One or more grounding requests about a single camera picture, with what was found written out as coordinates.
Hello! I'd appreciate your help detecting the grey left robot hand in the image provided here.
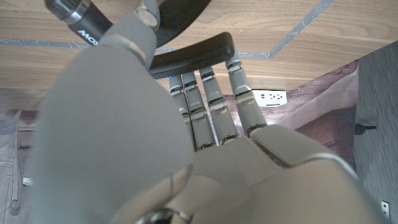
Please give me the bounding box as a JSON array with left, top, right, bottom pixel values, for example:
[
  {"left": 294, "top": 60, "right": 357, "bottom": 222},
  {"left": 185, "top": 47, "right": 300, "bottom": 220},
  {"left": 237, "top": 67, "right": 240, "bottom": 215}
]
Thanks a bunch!
[{"left": 29, "top": 0, "right": 388, "bottom": 224}]

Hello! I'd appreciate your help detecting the black grip strengthener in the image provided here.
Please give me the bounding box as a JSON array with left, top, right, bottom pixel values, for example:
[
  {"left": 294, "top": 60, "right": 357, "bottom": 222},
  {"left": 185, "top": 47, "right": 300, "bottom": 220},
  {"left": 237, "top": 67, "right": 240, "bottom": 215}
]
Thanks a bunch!
[{"left": 43, "top": 0, "right": 236, "bottom": 80}]

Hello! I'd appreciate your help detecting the white power strip box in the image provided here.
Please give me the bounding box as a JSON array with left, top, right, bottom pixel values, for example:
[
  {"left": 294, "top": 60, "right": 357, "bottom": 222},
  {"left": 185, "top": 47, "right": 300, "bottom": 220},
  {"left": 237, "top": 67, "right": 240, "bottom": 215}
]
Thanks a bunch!
[{"left": 252, "top": 89, "right": 287, "bottom": 108}]

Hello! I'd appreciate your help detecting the black door handle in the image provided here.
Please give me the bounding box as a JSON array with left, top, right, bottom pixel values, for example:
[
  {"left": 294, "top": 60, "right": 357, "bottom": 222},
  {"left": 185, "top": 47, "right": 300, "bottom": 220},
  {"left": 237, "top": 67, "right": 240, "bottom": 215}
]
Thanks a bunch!
[{"left": 354, "top": 123, "right": 377, "bottom": 136}]

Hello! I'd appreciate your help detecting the small white wall plate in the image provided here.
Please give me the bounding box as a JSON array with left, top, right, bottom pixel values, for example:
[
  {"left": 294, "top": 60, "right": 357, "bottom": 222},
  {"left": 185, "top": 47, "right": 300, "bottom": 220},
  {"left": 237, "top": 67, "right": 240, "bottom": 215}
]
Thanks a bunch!
[{"left": 380, "top": 200, "right": 391, "bottom": 220}]

